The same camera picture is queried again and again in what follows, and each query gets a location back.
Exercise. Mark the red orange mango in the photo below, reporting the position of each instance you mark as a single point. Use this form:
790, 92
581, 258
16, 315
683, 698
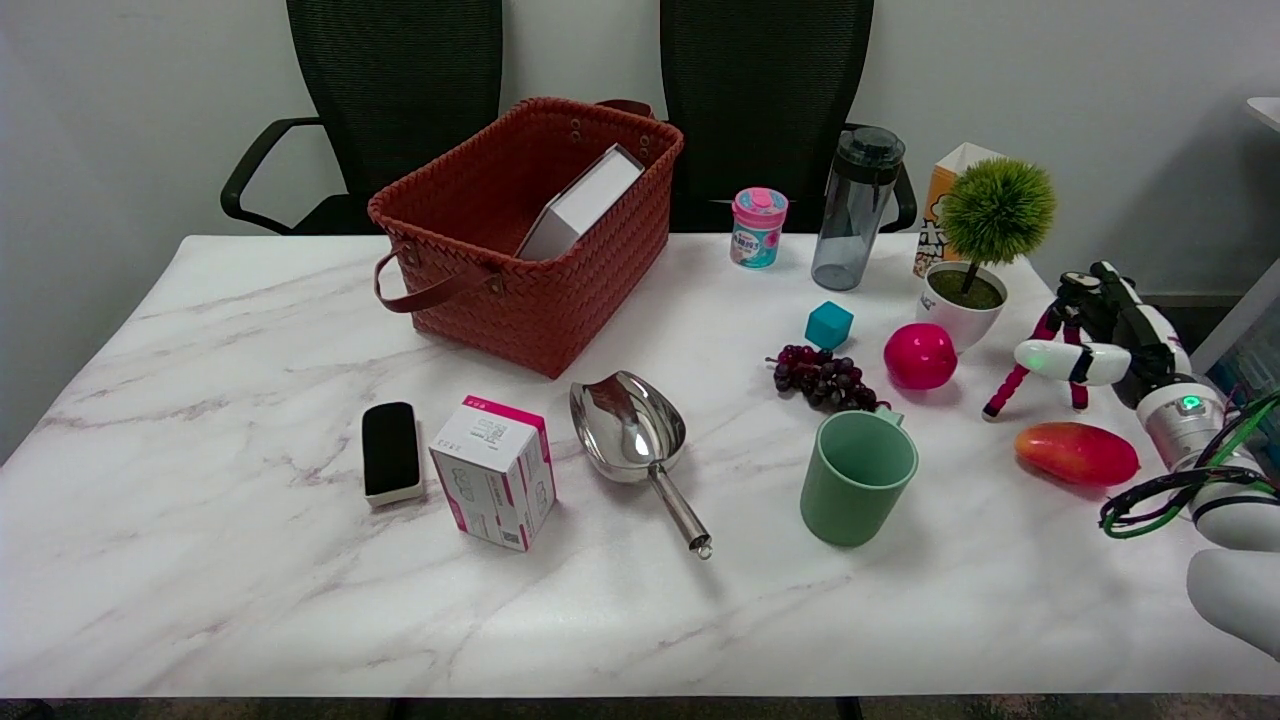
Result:
1077, 453

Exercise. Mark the pink lid candy jar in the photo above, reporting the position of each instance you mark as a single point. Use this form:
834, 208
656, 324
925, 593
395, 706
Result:
758, 228

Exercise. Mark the black mesh office chair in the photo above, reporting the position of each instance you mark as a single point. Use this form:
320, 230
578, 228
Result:
380, 100
765, 100

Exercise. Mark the teal cube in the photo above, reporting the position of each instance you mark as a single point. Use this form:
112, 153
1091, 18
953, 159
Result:
829, 325

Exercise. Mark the red woven basket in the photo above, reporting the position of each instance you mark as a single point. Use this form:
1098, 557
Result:
530, 240

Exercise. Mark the orange white carton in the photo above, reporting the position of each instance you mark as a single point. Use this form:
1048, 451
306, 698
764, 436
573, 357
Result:
935, 215

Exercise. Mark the silver metal scoop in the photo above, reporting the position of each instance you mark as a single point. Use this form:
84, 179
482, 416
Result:
635, 440

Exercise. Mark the pink flexible tripod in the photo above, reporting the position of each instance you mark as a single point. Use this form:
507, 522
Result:
1040, 345

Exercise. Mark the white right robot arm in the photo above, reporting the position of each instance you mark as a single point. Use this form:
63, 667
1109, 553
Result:
1215, 480

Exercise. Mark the grey transparent water bottle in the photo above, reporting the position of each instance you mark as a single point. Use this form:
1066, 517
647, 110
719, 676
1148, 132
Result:
855, 210

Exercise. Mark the green cup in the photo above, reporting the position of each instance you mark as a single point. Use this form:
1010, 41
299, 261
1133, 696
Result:
856, 480

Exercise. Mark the green ball potted plant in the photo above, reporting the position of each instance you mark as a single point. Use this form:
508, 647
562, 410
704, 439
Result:
985, 240

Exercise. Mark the pink white box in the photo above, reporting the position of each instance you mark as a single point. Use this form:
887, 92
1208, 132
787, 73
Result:
495, 472

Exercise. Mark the purple grape bunch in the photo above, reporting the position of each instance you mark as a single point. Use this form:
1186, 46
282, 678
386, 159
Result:
825, 378

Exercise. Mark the black whiteboard eraser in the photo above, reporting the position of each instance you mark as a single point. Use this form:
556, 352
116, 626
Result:
390, 452

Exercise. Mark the pink ball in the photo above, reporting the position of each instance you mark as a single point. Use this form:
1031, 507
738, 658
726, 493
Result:
920, 356

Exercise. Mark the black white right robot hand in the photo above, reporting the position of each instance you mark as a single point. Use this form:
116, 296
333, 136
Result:
1115, 345

